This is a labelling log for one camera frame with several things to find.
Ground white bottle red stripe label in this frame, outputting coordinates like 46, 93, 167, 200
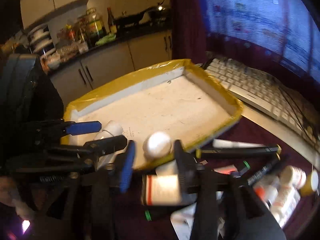
141, 175, 197, 206

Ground white round cap bottle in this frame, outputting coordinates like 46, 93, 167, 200
143, 131, 172, 160

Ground silver white marker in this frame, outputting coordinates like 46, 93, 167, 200
212, 139, 264, 148

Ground white tube red cap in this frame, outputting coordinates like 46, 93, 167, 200
253, 174, 301, 228

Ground black marker green cap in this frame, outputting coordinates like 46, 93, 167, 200
241, 154, 289, 186

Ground yellow tape roll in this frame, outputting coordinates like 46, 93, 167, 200
300, 170, 319, 197

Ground kitchen cabinets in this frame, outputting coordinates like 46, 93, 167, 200
20, 0, 172, 104

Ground yellow taped white tray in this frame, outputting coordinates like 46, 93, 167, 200
64, 59, 244, 170

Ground maroon table cloth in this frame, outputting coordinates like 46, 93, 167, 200
112, 117, 319, 239

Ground white dish rack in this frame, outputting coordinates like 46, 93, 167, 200
27, 24, 56, 56

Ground large glass jar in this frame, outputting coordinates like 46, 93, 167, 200
86, 8, 106, 47

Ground green cloth on counter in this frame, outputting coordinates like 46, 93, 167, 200
95, 33, 116, 46

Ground white computer keyboard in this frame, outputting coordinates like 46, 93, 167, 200
203, 58, 319, 150

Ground dark sauce bottle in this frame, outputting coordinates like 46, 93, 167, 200
107, 7, 117, 34

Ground black wok on stove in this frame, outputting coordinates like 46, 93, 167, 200
120, 0, 167, 27

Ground monitor under maroon cloth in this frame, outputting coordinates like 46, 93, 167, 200
170, 0, 319, 86

